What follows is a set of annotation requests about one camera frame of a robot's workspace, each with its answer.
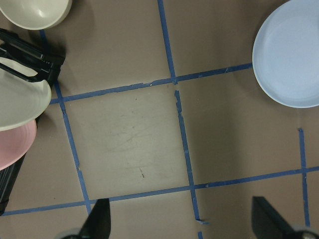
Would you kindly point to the cream upright plate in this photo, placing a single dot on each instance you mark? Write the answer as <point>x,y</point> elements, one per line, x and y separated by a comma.
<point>21,101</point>

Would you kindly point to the cream bowl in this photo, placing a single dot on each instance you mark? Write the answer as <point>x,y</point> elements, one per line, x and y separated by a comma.
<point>35,14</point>

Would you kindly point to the black plate rack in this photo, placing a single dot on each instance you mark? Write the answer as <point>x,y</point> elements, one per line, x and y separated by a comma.
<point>41,60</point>

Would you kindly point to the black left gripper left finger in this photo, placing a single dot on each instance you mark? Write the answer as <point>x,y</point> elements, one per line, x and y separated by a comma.
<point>98,223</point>

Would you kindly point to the pink round plate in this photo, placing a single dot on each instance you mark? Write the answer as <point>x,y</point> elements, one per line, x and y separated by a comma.
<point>14,143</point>

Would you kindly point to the blue round plate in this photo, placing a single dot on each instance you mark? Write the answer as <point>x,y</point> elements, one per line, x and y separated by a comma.
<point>285,55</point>

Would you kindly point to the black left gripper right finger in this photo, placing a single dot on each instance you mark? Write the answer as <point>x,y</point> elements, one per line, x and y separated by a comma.
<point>267,223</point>

